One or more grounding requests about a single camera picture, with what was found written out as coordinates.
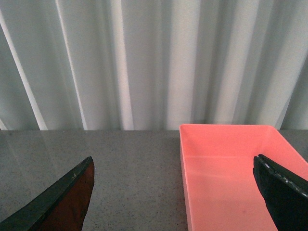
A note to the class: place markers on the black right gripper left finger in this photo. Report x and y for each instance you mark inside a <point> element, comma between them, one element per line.
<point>61,207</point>

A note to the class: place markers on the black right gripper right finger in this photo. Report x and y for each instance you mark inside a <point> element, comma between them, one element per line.
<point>284,192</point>

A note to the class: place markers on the pink plastic bin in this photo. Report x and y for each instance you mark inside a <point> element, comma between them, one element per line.
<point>220,190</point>

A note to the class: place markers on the white pleated curtain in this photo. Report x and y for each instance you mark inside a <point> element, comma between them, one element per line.
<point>152,64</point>

